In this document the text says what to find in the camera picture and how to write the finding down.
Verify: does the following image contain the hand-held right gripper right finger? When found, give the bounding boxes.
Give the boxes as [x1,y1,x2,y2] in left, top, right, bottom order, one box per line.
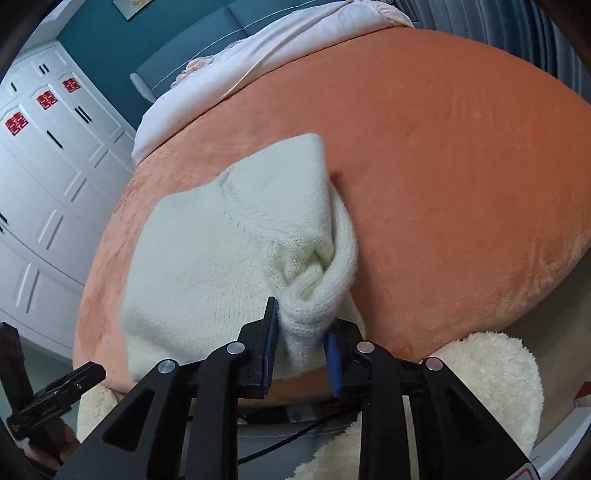
[324,318,541,480]

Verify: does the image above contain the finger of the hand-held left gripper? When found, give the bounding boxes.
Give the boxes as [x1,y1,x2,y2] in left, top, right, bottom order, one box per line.
[7,362,108,441]

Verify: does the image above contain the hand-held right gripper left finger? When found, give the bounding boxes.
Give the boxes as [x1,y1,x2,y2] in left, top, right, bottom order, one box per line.
[55,296,281,480]

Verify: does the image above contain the cream knit cardigan red buttons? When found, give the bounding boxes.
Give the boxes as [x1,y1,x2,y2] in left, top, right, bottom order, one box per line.
[121,133,368,381]

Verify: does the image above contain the person's left hand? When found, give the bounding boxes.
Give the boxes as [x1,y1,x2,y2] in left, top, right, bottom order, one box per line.
[23,422,81,476]

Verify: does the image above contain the cream fluffy rug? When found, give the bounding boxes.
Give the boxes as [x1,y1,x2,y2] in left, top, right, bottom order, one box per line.
[76,331,544,480]

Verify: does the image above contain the white panelled wardrobe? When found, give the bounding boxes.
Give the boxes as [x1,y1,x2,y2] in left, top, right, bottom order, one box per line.
[0,39,137,358]

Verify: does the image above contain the orange plush blanket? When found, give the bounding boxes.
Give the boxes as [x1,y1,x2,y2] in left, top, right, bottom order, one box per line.
[73,18,591,407]

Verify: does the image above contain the white duvet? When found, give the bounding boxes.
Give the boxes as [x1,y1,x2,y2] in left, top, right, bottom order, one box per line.
[131,0,416,167]

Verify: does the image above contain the pink ruffled pillow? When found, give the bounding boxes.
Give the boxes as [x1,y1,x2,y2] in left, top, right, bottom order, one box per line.
[171,55,218,90]

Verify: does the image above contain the blue padded headboard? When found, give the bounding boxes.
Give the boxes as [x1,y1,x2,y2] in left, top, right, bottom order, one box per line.
[129,0,352,104]

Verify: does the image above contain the grey pleated curtain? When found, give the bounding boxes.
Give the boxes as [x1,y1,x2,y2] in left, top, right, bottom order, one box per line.
[406,0,591,100]

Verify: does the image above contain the black cable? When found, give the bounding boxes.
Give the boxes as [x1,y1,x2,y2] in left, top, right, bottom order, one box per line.
[238,413,365,464]

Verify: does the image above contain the framed wall picture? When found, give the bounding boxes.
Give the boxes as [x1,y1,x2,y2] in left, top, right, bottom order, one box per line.
[112,0,155,20]

